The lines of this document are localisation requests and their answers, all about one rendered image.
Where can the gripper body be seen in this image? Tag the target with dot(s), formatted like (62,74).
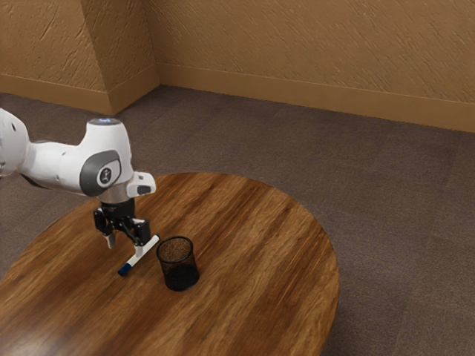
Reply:
(117,214)

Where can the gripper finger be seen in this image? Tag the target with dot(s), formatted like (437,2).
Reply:
(104,228)
(138,230)

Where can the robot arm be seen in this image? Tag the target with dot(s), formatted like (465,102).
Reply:
(55,165)

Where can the white pen with blue cap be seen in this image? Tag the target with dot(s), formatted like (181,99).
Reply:
(138,256)

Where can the black mesh pen holder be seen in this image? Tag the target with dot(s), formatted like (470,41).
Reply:
(178,264)

